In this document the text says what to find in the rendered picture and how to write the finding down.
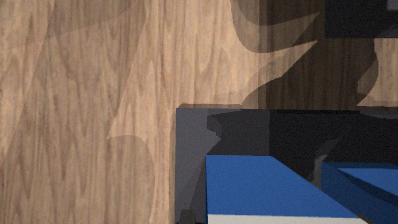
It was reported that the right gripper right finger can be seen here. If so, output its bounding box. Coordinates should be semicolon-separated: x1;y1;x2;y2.
354;213;376;224

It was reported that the tall dark blue block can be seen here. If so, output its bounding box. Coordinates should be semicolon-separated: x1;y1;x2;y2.
321;162;398;224
205;155;368;224

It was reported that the grey crate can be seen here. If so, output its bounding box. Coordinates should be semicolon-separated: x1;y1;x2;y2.
324;0;398;38

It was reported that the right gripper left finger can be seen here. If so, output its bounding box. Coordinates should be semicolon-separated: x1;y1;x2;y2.
179;209;196;224

